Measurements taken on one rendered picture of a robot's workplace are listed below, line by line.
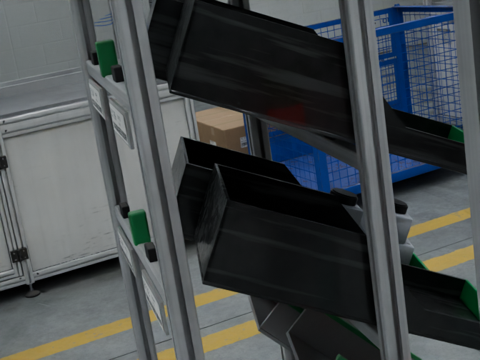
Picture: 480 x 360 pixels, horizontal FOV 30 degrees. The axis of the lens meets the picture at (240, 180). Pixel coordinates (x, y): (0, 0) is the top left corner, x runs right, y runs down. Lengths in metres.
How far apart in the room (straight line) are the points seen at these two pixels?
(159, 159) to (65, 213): 3.93
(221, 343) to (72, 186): 1.30
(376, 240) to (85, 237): 3.96
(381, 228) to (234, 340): 3.00
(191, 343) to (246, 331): 3.07
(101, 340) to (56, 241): 0.82
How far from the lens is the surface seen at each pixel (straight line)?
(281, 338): 0.93
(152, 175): 0.65
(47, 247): 4.59
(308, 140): 0.83
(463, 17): 0.29
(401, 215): 0.98
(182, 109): 4.68
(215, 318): 3.93
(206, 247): 0.76
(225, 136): 5.69
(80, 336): 4.04
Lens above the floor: 1.57
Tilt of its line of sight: 15 degrees down
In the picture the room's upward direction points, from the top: 9 degrees counter-clockwise
